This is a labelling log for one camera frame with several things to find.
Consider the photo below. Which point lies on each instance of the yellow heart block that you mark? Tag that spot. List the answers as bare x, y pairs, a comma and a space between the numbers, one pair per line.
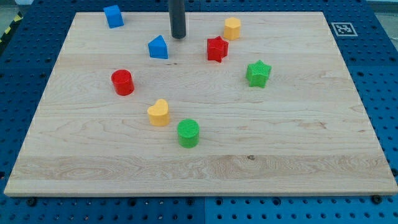
159, 113

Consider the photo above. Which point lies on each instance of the red star block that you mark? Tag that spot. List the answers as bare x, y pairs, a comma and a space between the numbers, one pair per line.
217, 49

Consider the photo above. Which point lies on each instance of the black bolt right front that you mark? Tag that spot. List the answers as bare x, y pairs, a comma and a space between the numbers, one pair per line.
376, 199

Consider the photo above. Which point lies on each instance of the white fiducial marker tag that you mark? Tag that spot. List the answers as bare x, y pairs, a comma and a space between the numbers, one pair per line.
344, 29

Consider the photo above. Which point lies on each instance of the light wooden board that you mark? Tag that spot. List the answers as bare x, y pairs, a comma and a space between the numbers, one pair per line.
305, 134

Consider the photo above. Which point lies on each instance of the green cylinder block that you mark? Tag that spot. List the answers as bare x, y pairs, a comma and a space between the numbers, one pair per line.
188, 133

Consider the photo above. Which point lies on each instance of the blue triangle block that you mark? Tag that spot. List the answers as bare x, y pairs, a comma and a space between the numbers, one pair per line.
158, 48

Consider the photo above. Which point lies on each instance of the yellow hexagon block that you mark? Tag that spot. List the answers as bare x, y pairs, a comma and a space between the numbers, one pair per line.
232, 27

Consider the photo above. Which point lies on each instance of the blue cube block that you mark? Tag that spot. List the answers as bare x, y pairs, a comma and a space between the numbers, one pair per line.
113, 16

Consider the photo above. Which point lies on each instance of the green star block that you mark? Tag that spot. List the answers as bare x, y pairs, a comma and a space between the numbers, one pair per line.
258, 73

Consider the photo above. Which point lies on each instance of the red cylinder block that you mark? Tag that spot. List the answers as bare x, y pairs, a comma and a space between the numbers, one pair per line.
122, 82

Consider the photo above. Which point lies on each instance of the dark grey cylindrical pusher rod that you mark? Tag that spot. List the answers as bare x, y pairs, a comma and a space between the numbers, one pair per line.
177, 18

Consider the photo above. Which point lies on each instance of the black bolt left front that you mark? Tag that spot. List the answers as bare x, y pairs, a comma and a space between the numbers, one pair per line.
31, 202

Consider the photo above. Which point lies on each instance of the black bolt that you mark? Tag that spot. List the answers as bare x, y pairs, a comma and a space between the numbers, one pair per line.
31, 202
376, 199

